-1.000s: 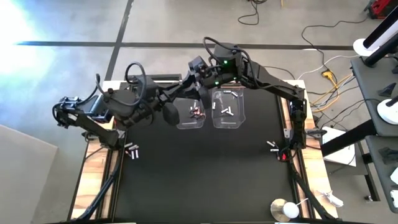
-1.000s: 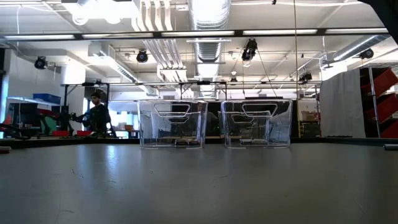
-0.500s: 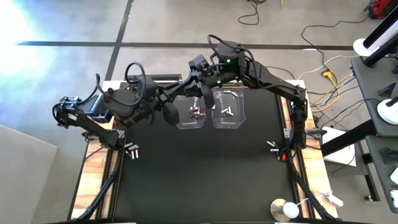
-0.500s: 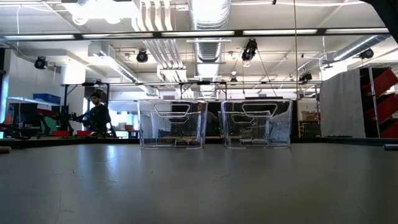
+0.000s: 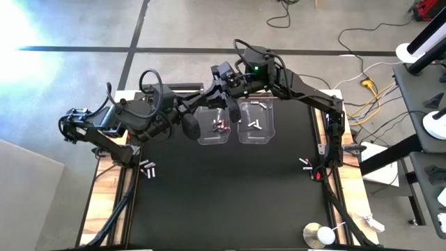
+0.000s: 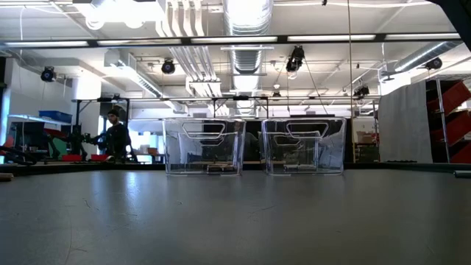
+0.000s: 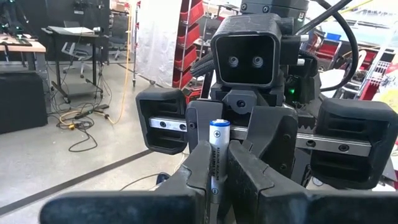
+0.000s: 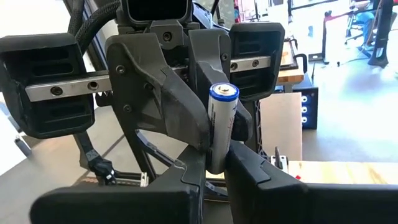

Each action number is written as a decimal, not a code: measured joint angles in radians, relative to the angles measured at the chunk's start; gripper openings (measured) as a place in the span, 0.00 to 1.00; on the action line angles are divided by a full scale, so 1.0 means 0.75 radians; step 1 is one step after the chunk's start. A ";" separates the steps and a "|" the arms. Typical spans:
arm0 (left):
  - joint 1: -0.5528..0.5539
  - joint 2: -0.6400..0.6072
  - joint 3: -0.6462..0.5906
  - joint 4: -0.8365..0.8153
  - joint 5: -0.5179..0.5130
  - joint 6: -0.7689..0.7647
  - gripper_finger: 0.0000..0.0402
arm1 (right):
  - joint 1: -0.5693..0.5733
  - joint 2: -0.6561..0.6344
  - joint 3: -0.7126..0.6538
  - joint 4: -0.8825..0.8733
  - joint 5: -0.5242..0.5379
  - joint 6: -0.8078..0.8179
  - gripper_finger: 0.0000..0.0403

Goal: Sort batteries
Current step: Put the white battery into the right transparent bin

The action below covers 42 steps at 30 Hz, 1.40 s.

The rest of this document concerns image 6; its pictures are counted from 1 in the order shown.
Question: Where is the slanted silver duct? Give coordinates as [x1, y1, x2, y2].
[382, 39, 465, 77]

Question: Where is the blue storage bin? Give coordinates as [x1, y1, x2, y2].
[38, 110, 74, 124]

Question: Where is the red storage bin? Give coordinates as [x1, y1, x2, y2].
[439, 79, 471, 116]
[449, 141, 471, 165]
[430, 110, 471, 146]

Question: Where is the cardboard box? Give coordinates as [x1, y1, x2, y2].
[355, 130, 376, 145]

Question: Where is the silver ventilation duct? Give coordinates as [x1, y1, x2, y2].
[222, 0, 275, 119]

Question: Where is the black computer monitor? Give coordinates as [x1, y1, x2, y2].
[9, 121, 46, 152]

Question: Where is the black ceiling camera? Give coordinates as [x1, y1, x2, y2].
[40, 66, 57, 83]
[425, 57, 444, 71]
[160, 58, 177, 76]
[285, 44, 306, 80]
[353, 84, 371, 99]

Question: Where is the person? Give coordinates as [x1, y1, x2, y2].
[91, 108, 134, 163]

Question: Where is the black table mat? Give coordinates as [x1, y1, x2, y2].
[0, 163, 471, 265]

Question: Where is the metal shelf rack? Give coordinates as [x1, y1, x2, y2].
[425, 75, 471, 165]

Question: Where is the clear plastic bin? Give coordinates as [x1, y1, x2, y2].
[261, 116, 347, 176]
[162, 116, 247, 176]

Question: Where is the white ceiling pipe bundle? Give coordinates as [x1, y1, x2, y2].
[156, 0, 224, 99]

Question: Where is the grey curtain partition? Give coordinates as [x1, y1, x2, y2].
[378, 79, 434, 164]

